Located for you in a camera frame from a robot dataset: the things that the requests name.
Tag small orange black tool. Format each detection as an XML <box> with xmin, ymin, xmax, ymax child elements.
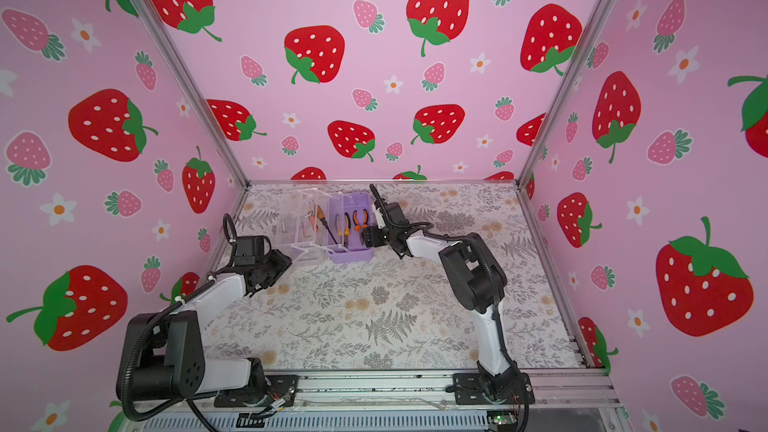
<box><xmin>307</xmin><ymin>206</ymin><xmax>318</xmax><ymax>233</ymax></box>

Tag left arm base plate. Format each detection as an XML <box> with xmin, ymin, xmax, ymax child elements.
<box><xmin>214</xmin><ymin>375</ymin><xmax>299</xmax><ymax>409</ymax></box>

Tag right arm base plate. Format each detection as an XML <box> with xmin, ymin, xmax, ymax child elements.
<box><xmin>445</xmin><ymin>373</ymin><xmax>536</xmax><ymax>406</ymax></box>

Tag yellow combination pliers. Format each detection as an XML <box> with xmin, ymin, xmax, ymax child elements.
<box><xmin>334</xmin><ymin>213</ymin><xmax>351</xmax><ymax>248</ymax></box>

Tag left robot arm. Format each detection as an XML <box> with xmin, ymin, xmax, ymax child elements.
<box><xmin>116</xmin><ymin>235</ymin><xmax>292</xmax><ymax>422</ymax></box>

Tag orange needle-nose pliers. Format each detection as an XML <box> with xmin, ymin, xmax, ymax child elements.
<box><xmin>352</xmin><ymin>208</ymin><xmax>370</xmax><ymax>232</ymax></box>

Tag aluminium frame rail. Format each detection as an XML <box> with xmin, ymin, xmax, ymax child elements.
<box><xmin>120</xmin><ymin>369</ymin><xmax>633</xmax><ymax>431</ymax></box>

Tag purple plastic tool box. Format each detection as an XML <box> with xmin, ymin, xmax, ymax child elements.
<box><xmin>275</xmin><ymin>188</ymin><xmax>376</xmax><ymax>266</ymax></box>

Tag orange handle screwdriver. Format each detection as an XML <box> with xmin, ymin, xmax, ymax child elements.
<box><xmin>316</xmin><ymin>205</ymin><xmax>339</xmax><ymax>246</ymax></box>

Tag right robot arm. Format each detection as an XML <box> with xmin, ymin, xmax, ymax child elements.
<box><xmin>363</xmin><ymin>198</ymin><xmax>522</xmax><ymax>401</ymax></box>

